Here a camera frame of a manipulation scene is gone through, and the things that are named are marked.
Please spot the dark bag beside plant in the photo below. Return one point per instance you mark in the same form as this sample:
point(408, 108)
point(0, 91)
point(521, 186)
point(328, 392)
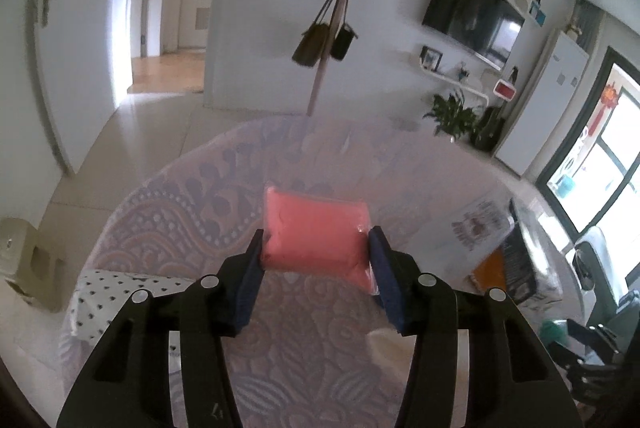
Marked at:
point(487, 128)

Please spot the dark framed balcony door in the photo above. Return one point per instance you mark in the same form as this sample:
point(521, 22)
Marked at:
point(595, 143)

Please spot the small black picture frame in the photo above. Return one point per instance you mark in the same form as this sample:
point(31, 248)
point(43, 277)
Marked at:
point(431, 58)

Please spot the brown hanging handbag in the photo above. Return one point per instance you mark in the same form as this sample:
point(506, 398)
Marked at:
point(311, 44)

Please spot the red hanging ornament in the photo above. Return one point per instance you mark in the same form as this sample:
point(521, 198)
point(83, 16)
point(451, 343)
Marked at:
point(602, 106)

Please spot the printed cardboard box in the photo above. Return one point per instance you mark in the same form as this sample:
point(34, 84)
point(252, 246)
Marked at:
point(510, 248)

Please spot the pink coat stand pole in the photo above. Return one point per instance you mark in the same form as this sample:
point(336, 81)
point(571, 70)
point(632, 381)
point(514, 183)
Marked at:
point(332, 33)

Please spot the green potted plant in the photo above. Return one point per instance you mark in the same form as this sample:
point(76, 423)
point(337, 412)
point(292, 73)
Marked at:
point(452, 116)

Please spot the polka dot white pillow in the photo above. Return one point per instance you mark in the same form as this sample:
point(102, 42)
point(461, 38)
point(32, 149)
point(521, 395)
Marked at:
point(110, 298)

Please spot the pink plastic packet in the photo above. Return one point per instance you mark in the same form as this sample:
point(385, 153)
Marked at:
point(312, 233)

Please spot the teal crumpled wrapper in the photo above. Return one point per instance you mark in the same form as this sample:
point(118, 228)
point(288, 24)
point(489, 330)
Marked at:
point(554, 333)

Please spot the red and white box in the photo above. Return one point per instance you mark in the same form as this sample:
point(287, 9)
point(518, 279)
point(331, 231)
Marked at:
point(504, 89)

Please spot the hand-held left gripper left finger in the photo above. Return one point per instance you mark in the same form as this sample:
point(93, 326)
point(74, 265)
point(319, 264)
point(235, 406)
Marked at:
point(248, 278)

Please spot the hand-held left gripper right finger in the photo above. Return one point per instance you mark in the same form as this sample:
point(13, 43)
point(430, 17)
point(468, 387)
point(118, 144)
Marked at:
point(389, 278)

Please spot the white open door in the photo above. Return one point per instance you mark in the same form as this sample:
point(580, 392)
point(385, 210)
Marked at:
point(70, 48)

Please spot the black hanging handbag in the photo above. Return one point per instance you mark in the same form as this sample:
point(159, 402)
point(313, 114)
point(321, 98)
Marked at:
point(342, 41)

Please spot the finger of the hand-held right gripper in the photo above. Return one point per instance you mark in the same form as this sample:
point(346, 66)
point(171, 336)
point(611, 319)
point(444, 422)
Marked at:
point(592, 348)

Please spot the cream crumpled tissue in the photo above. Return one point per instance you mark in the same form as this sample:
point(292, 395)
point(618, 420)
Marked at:
point(392, 353)

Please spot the white refrigerator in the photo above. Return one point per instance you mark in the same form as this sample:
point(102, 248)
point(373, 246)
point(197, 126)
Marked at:
point(545, 103)

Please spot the beige low cabinet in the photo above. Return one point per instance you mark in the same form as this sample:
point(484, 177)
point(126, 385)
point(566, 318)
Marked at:
point(25, 258)

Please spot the wall-mounted black television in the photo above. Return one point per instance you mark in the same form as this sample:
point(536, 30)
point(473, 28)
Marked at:
point(470, 13)

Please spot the white wall shelf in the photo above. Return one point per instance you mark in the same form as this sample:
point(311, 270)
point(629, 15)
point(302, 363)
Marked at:
point(450, 76)

